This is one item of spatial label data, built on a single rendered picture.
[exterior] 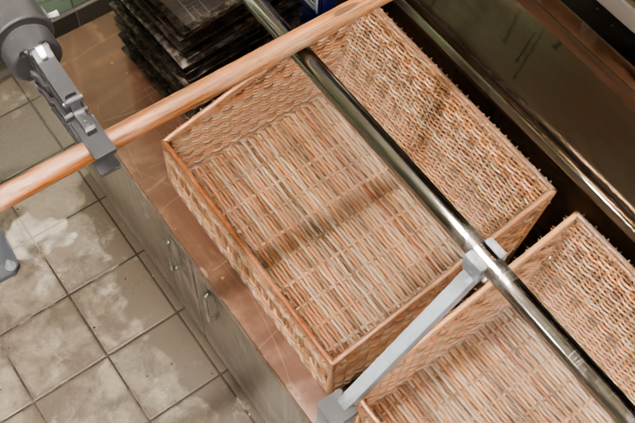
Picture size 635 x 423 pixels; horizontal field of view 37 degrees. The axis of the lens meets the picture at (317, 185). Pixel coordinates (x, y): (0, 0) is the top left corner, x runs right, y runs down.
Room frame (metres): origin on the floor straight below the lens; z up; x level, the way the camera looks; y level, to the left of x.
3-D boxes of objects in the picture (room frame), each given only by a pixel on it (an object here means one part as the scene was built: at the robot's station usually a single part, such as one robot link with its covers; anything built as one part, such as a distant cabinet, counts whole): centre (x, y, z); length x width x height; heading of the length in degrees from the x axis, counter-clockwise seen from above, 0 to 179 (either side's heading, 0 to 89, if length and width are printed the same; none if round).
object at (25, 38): (0.78, 0.39, 1.19); 0.09 x 0.07 x 0.08; 38
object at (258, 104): (0.90, -0.05, 0.72); 0.56 x 0.49 x 0.28; 38
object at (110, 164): (0.66, 0.29, 1.17); 0.07 x 0.03 x 0.01; 38
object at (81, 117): (0.68, 0.31, 1.23); 0.05 x 0.01 x 0.03; 38
